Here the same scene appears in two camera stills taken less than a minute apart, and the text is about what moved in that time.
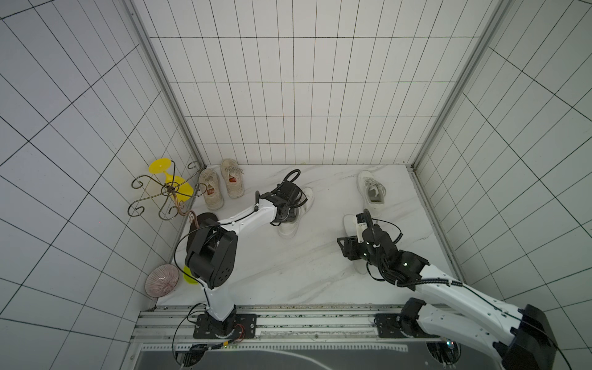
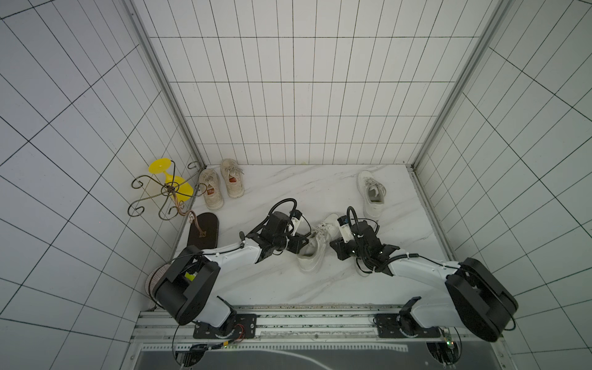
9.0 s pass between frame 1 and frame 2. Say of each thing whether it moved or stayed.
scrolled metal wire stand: stayed
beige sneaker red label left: stayed
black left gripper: moved
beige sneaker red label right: stayed
